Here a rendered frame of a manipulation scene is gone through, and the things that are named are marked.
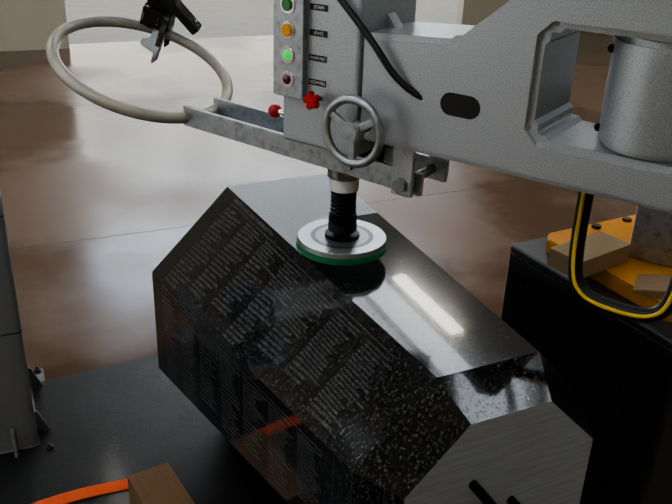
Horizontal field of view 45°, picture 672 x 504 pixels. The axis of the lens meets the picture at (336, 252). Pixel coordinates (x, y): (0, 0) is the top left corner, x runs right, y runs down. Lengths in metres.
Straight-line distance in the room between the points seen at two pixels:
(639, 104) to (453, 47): 0.35
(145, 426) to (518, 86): 1.74
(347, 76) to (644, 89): 0.59
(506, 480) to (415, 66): 0.83
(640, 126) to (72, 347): 2.36
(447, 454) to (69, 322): 2.17
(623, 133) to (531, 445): 0.62
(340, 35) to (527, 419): 0.84
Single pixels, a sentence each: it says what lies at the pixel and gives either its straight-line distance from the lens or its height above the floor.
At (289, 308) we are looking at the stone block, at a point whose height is 0.74.
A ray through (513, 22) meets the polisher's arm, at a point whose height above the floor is 1.44.
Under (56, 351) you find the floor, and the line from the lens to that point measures 3.25.
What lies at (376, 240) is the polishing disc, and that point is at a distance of 1.93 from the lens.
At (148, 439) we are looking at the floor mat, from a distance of 2.72.
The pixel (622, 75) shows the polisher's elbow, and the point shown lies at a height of 1.38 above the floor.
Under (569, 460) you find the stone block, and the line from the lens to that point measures 1.78.
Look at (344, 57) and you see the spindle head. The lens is 1.69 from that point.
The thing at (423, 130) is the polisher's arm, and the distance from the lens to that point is 1.63.
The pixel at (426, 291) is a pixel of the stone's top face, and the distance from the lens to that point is 1.84.
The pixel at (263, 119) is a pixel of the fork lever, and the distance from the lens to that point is 2.07.
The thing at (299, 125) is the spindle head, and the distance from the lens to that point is 1.79.
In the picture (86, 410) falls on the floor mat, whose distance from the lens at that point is 2.88.
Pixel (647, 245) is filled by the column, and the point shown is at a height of 0.83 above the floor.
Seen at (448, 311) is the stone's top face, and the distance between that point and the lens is 1.77.
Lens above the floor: 1.68
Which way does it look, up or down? 25 degrees down
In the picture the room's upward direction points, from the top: 2 degrees clockwise
